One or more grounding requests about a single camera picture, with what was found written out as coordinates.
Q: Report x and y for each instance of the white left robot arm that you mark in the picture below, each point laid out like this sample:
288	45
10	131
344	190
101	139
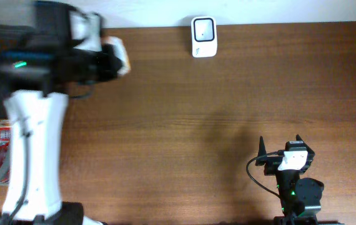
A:
65	47

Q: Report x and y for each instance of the red candy bag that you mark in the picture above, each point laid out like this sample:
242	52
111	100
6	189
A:
3	151

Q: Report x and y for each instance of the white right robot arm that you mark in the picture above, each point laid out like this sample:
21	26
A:
299	197

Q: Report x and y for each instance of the white barcode scanner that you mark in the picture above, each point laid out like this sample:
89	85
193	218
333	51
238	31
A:
204	37

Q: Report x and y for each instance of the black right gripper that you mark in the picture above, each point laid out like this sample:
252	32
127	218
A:
271	161

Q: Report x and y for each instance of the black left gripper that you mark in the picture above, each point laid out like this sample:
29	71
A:
103	67

